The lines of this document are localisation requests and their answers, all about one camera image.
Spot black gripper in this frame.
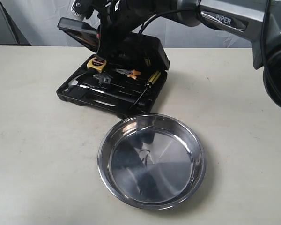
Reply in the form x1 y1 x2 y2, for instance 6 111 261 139
87 0 155 59

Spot silver adjustable wrench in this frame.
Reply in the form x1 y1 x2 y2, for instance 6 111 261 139
93 72 112 84

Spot black plastic tool case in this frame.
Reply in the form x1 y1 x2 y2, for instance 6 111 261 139
56 17 170 119

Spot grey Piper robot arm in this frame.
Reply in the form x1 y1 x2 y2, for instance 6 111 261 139
80 0 281 107

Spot yellow tape measure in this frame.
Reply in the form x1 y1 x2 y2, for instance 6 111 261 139
87 57 107 72

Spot yellow black large screwdriver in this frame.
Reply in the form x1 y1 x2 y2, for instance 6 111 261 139
129 71 161 110

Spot steel claw hammer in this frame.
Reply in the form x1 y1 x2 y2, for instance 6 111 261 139
63 72 122 95

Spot white backdrop curtain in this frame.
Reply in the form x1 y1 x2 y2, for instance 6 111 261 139
0 0 281 49

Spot round stainless steel tray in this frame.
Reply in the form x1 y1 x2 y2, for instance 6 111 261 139
97 113 207 210

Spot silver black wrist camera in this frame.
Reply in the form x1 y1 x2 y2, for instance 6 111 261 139
71 0 94 17

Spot orange handled pliers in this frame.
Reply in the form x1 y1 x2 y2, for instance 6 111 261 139
114 68 141 80

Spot dark vertical post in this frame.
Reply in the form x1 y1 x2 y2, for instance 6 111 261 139
0 1 31 46

